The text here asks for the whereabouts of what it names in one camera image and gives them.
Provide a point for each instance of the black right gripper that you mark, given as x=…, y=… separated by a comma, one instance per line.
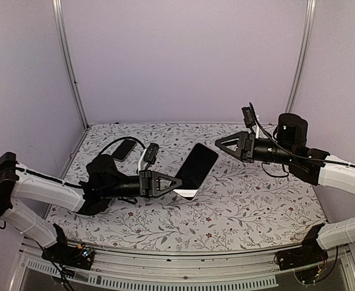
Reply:
x=244, y=153

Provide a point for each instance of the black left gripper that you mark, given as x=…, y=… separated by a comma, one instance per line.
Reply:
x=149, y=183

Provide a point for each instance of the black smartphone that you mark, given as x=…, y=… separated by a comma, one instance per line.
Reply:
x=195, y=169

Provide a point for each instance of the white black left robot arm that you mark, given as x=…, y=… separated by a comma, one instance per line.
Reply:
x=85, y=198

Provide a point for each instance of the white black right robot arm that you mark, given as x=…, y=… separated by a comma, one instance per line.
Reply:
x=287, y=146

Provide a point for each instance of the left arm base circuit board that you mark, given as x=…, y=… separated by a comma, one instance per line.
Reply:
x=80, y=256

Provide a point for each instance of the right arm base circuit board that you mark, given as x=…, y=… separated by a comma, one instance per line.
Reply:
x=308, y=253

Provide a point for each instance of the black smartphone far corner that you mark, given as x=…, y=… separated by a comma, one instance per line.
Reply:
x=123, y=150

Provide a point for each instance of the floral patterned table mat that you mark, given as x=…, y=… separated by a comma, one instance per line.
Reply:
x=223, y=205

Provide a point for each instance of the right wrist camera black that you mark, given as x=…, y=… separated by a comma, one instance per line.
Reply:
x=250, y=119

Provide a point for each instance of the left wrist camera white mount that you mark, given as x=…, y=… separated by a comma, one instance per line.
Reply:
x=148, y=157

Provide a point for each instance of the right aluminium frame post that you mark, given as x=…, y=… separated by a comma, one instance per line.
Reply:
x=301, y=59

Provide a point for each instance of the aluminium frame post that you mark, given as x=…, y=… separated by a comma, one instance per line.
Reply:
x=301, y=59
x=65, y=49

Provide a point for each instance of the aluminium front rail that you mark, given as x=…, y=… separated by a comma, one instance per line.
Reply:
x=119, y=268

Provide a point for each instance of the left aluminium frame post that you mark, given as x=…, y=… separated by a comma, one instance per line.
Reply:
x=65, y=49

